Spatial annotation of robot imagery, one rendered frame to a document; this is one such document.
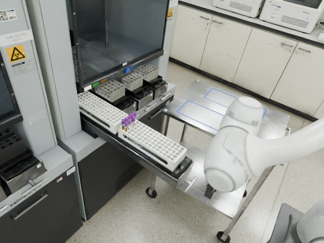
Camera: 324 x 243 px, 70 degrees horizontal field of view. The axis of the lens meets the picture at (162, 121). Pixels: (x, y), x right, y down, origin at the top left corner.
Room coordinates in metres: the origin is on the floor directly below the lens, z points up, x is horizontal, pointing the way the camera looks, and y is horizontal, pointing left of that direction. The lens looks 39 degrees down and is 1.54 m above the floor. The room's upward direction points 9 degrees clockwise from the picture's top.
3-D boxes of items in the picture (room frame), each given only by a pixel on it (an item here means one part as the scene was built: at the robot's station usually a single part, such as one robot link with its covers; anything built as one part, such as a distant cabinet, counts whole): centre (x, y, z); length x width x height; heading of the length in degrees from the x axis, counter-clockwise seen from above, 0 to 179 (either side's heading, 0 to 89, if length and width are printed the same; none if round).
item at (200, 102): (1.06, -0.36, 0.41); 0.67 x 0.46 x 0.82; 65
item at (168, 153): (0.71, 0.03, 0.83); 0.30 x 0.10 x 0.06; 61
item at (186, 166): (0.77, 0.15, 0.78); 0.73 x 0.14 x 0.09; 60
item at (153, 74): (1.28, 0.11, 0.85); 0.12 x 0.02 x 0.06; 149
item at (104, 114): (0.86, 0.30, 0.83); 0.30 x 0.10 x 0.06; 60
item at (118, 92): (1.01, 0.26, 0.85); 0.12 x 0.02 x 0.06; 151
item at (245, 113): (0.55, -0.23, 1.14); 0.13 x 0.11 x 0.16; 160
